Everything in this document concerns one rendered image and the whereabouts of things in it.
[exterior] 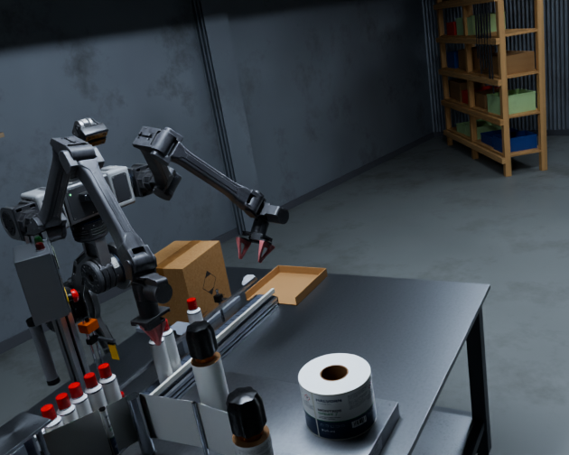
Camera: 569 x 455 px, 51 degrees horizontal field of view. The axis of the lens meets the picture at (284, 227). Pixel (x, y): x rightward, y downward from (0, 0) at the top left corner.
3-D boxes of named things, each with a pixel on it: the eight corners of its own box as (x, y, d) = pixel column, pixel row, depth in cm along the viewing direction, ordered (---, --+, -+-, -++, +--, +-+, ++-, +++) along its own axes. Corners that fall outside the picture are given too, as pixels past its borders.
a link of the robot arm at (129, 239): (89, 153, 180) (56, 158, 172) (96, 142, 176) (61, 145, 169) (155, 271, 169) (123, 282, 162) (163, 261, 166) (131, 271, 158)
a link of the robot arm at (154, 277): (148, 252, 169) (122, 259, 163) (173, 255, 161) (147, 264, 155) (153, 292, 171) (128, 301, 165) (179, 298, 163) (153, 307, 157)
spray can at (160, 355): (168, 387, 197) (153, 333, 190) (156, 385, 199) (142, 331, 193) (178, 378, 201) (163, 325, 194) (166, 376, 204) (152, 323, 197)
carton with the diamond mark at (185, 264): (196, 329, 240) (181, 268, 231) (149, 326, 250) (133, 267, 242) (231, 295, 265) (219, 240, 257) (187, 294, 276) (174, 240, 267)
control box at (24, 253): (34, 327, 161) (13, 263, 155) (32, 305, 176) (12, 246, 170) (73, 314, 165) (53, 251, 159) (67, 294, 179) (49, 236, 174)
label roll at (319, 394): (300, 441, 160) (292, 394, 156) (312, 395, 179) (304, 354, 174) (374, 441, 156) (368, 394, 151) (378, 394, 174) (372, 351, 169)
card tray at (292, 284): (297, 305, 250) (295, 297, 248) (246, 300, 263) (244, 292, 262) (327, 275, 274) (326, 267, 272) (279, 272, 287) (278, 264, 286)
